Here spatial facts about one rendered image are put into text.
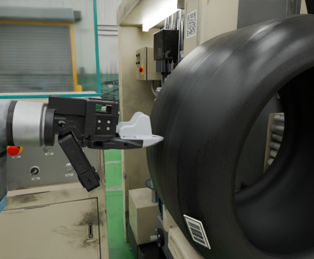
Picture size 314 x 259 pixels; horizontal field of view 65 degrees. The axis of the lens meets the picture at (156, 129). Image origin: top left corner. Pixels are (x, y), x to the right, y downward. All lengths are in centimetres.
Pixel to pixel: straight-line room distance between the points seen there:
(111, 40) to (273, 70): 918
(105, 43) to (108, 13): 102
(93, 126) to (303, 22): 40
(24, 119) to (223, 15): 63
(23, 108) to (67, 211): 76
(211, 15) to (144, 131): 47
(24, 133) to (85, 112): 10
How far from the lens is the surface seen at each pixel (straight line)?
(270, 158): 117
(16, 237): 121
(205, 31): 80
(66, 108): 44
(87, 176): 46
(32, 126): 42
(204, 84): 43
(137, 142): 44
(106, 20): 966
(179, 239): 83
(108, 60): 949
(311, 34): 51
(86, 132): 42
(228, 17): 85
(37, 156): 111
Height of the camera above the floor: 136
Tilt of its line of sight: 12 degrees down
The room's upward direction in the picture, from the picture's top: straight up
